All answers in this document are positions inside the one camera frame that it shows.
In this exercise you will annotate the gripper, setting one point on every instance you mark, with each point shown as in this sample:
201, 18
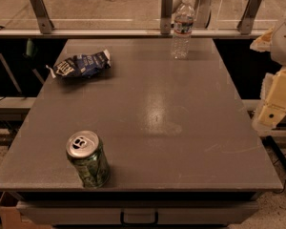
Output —
285, 43

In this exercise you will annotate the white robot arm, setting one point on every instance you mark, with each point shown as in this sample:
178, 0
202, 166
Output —
274, 42

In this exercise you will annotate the green soda can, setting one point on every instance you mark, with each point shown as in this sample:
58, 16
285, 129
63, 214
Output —
85, 152

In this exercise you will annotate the clear plastic water bottle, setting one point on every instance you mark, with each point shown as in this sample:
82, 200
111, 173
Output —
183, 25

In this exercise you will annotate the blue crumpled chip bag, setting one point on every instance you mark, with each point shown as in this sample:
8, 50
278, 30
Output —
81, 65

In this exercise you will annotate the cardboard box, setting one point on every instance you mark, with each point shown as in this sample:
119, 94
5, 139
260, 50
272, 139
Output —
11, 217

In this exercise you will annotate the right metal rail bracket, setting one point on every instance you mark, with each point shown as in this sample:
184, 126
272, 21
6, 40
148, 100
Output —
246, 23

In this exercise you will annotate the metal rail bracket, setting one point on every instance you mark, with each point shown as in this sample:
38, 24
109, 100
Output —
246, 23
166, 16
43, 20

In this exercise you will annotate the middle metal rail bracket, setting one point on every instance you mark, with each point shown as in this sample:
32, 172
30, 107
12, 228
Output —
166, 16

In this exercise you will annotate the left metal rail bracket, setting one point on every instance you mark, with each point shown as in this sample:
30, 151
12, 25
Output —
43, 20

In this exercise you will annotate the grey drawer with handle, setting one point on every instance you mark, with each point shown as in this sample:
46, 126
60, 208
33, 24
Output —
138, 213

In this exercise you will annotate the horizontal metal rail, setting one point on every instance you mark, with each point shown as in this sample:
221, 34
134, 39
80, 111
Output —
56, 33

